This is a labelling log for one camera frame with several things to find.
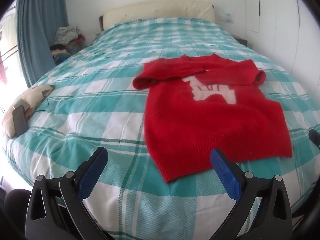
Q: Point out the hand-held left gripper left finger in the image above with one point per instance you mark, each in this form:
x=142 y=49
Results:
x=91 y=172

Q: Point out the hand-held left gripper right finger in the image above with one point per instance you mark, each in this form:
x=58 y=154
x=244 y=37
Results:
x=226 y=172

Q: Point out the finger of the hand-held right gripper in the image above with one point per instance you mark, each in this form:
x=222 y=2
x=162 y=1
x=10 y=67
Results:
x=315 y=137

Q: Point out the red knit sweater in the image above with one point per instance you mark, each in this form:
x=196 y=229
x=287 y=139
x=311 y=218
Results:
x=200 y=122

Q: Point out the pile of mixed clothes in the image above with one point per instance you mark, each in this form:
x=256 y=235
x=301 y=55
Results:
x=66 y=40

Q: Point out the teal plaid bed sheet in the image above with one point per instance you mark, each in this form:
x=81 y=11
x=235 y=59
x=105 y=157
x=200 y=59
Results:
x=100 y=92

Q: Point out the dark smartphone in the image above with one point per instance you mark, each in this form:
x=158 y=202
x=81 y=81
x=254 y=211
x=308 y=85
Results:
x=20 y=120

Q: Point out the cream patterned cushion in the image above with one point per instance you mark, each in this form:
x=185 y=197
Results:
x=32 y=97

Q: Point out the dark wooden nightstand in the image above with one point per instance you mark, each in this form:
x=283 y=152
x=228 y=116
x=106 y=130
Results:
x=241 y=40

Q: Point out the white wardrobe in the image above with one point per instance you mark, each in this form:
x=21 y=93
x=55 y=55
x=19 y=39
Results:
x=280 y=17

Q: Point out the blue curtain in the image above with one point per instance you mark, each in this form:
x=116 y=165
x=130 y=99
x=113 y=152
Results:
x=37 y=30

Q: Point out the cream padded headboard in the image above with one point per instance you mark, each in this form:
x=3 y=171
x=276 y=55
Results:
x=155 y=11

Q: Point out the white wall socket panel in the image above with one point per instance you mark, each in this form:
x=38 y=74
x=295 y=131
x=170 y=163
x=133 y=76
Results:
x=225 y=17

